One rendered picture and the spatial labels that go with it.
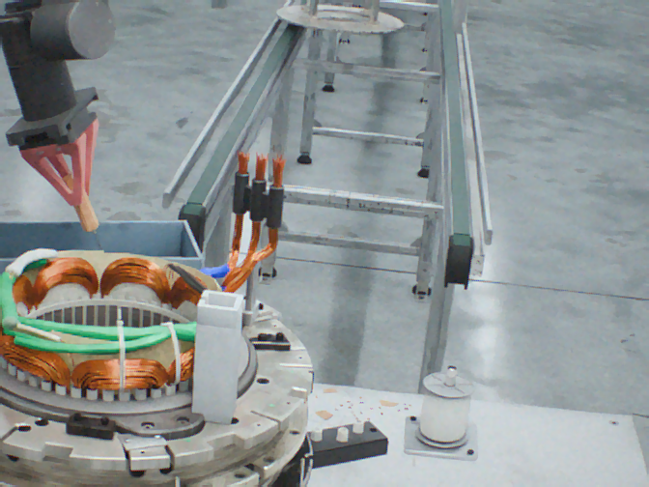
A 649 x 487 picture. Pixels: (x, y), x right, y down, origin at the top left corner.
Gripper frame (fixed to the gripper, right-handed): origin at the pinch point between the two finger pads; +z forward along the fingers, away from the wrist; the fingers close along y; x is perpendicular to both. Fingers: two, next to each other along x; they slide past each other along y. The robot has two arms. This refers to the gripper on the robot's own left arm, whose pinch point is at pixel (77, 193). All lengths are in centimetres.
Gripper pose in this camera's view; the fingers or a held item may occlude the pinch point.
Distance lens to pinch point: 129.5
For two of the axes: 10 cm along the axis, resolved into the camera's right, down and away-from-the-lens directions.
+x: -9.6, 1.4, 2.5
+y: 1.7, -4.4, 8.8
